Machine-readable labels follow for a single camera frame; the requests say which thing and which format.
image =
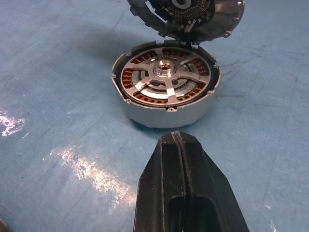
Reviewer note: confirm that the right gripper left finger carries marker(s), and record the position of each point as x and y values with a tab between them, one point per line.
159	183

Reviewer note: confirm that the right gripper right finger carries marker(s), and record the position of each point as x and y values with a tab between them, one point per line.
207	188

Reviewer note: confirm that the silver motor base copper windings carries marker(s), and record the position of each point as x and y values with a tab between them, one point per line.
166	79

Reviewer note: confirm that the round silver motor cover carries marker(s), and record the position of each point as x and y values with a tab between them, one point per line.
198	26

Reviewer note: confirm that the blue plastic table cover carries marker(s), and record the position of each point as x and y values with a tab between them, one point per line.
60	72

